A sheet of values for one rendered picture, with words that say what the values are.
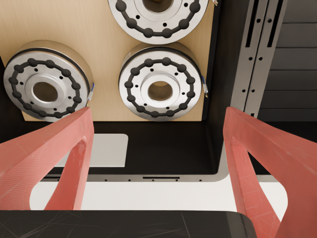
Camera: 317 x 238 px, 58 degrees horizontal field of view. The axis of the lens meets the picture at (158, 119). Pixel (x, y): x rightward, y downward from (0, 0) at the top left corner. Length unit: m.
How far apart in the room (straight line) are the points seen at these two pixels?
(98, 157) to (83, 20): 0.17
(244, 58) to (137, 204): 0.60
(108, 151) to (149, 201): 0.43
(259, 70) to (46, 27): 0.24
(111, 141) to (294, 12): 0.27
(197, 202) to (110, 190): 0.23
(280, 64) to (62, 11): 0.27
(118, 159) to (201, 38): 0.18
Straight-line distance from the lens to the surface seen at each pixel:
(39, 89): 0.40
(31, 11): 0.37
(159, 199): 0.78
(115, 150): 0.38
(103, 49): 0.37
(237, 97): 0.28
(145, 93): 0.35
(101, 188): 0.76
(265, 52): 0.27
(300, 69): 0.42
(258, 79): 0.28
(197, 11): 0.31
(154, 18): 0.31
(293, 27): 0.38
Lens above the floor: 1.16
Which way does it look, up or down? 52 degrees down
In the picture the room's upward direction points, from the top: 179 degrees counter-clockwise
